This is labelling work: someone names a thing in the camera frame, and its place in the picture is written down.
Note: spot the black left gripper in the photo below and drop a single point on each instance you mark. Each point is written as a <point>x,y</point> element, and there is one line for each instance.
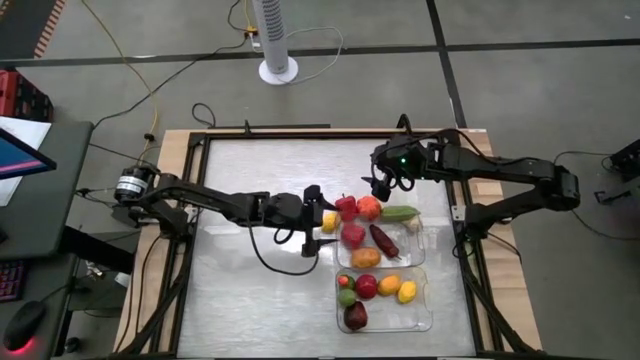
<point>309,215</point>

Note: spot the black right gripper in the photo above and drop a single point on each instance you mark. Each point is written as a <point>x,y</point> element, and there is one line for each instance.
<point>395,157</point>

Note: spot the small yellow lemon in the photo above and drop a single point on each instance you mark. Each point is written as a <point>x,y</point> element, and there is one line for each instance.
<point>330,222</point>

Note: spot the orange red pumpkin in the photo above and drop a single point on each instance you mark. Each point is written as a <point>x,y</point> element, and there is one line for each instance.
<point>369,208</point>

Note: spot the red bell pepper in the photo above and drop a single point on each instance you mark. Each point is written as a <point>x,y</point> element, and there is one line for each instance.
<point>353,235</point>
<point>346,208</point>

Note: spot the white garlic bulb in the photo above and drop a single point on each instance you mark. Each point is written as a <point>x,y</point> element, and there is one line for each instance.
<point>413,225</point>

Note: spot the dark red sweet potato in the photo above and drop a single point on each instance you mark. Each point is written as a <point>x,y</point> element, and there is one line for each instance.
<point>383,241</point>

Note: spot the clear plastic tray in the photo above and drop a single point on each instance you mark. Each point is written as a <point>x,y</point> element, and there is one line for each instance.
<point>410,247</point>
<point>395,317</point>

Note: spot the green lime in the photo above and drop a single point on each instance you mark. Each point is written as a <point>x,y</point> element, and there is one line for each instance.
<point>346,298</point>

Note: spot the red apple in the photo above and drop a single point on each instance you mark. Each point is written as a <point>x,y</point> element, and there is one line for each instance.
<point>366,286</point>

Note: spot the orange yellow mango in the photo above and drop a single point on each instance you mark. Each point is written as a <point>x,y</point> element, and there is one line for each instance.
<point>389,285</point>

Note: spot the dark red beet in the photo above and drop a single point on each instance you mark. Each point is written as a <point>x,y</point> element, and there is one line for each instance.
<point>355,316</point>

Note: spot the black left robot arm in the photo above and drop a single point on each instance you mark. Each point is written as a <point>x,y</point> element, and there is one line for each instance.
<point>210,197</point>

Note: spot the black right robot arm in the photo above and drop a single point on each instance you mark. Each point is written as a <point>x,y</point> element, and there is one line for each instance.
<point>500,167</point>

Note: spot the orange brown potato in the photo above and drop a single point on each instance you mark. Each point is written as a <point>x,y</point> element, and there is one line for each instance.
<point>366,258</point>

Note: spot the silver white work mat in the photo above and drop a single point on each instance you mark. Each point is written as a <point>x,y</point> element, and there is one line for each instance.
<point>250,300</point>

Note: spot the white tower fan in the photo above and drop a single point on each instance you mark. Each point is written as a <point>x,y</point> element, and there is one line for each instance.
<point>272,40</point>

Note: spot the black device on floor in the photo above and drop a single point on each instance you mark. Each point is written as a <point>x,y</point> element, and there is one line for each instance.
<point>627,160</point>

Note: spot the dark grey desk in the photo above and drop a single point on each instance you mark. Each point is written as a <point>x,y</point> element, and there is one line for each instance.
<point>65,150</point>

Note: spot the white paper sheet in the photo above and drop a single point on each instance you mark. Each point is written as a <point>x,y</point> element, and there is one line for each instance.
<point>25,130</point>

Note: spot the black computer mouse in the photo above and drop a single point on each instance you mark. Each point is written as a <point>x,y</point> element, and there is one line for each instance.
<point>24,322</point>

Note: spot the black keyboard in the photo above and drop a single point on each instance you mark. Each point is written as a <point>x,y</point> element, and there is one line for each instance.
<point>10,280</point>

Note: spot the red plastic crate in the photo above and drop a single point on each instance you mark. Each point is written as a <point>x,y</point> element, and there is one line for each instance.
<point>20,95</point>

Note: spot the black floor mat striped edge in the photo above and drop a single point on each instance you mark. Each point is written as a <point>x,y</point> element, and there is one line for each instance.
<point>20,25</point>

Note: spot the black metal table frame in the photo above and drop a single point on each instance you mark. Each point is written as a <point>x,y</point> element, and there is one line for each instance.
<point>300,135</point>

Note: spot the black metal bracket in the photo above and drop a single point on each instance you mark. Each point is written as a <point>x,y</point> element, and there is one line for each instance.
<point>612,195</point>

